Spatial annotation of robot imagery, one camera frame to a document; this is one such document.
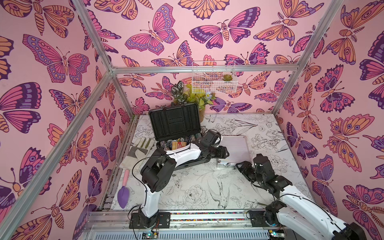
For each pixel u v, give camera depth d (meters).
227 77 0.92
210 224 0.73
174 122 1.00
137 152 0.97
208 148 0.73
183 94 1.00
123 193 0.81
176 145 0.95
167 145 0.96
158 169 0.51
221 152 0.79
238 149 0.95
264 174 0.62
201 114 1.15
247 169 0.73
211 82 1.06
